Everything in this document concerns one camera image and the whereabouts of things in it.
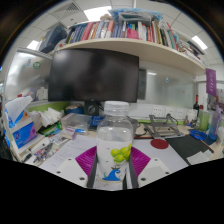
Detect grey metal laptop stand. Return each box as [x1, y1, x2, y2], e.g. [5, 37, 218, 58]
[143, 114, 185, 139]

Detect white ceramic jar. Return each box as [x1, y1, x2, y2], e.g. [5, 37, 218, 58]
[185, 109, 198, 124]

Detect dark wine bottle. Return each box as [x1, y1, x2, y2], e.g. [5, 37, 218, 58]
[193, 94, 200, 118]

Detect purple hanging banner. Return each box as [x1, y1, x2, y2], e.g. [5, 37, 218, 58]
[205, 68, 218, 98]

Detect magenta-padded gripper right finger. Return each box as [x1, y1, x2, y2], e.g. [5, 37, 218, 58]
[128, 146, 172, 189]

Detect blue circuit board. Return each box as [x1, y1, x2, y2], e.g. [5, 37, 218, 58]
[89, 115, 106, 128]

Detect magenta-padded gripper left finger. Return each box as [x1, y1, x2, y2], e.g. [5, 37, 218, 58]
[54, 146, 99, 189]

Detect blue and white tissue box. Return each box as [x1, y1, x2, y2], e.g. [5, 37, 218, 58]
[4, 95, 43, 150]

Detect black computer monitor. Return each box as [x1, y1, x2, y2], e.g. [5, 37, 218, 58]
[47, 48, 140, 116]

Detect coiled blue cable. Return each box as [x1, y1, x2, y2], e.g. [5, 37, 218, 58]
[189, 129, 208, 142]

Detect white folded cloth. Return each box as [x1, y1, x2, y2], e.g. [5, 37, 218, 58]
[185, 149, 214, 165]

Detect flat round red coaster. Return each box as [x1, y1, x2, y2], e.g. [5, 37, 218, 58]
[149, 138, 170, 150]

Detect white wall socket strip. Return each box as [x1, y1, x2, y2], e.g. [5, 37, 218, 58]
[151, 105, 186, 119]

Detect purple translucent water bottle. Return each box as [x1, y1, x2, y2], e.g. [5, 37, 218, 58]
[208, 105, 223, 142]

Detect white crumpled tissue pile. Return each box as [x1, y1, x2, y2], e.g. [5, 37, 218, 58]
[36, 107, 64, 128]

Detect clear plastic drink bottle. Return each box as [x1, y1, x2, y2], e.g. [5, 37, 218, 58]
[95, 100, 134, 184]

